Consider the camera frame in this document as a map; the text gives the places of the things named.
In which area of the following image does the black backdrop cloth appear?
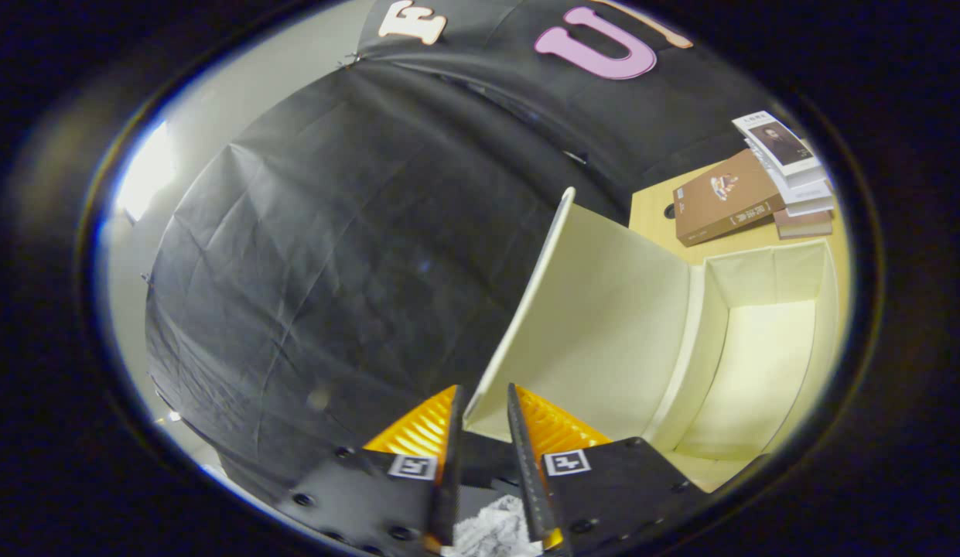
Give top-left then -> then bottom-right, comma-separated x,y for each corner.
143,0 -> 774,504

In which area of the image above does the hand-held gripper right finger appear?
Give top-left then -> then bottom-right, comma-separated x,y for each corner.
507,382 -> 709,556

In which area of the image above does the plain white book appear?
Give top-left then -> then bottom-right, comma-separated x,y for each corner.
746,139 -> 835,217

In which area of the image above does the pale pink book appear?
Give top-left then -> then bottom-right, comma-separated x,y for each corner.
774,209 -> 834,239

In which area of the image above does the grey fabric storage box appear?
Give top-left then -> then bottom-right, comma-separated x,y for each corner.
463,186 -> 840,494

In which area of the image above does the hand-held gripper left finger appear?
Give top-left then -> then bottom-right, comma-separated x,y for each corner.
275,384 -> 465,556

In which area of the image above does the brown cover book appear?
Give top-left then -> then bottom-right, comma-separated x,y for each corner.
673,149 -> 786,248

